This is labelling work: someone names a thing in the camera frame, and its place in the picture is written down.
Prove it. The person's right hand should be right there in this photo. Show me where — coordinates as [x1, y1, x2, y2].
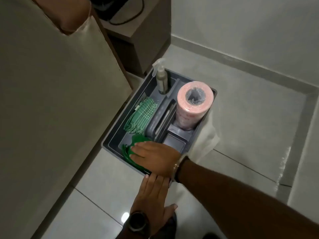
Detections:
[129, 141, 182, 179]

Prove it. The person's left hand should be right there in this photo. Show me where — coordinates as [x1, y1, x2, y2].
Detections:
[130, 173, 179, 237]

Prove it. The person's right forearm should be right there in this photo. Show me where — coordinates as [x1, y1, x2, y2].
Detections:
[177, 156, 319, 239]

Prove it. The green checkered cloth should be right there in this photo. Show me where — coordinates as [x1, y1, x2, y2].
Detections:
[124, 97, 159, 135]

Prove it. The black wrist band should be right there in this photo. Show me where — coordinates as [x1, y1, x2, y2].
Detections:
[174, 156, 189, 183]

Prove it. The black wristwatch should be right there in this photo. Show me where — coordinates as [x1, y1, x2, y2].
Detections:
[124, 211, 151, 237]

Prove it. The white towel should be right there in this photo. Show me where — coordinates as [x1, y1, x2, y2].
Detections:
[186, 107, 221, 165]

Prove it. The pink roll of wipes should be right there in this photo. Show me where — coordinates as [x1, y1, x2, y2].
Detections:
[175, 81, 215, 131]

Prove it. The clear spray bottle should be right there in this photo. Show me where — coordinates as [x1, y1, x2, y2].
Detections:
[152, 58, 169, 95]

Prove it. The beige bed mattress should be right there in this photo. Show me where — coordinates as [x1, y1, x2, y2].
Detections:
[0, 0, 133, 239]

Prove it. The brown wooden nightstand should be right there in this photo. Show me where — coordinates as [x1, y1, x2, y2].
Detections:
[99, 0, 172, 78]

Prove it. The black device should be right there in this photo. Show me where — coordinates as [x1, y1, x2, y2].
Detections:
[88, 0, 133, 22]

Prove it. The brown pillow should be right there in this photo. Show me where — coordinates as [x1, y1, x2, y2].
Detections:
[30, 0, 93, 36]

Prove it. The silver bracelet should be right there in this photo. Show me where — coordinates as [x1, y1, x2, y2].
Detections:
[171, 154, 186, 181]

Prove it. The black cable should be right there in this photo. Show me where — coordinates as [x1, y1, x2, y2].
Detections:
[108, 0, 145, 26]

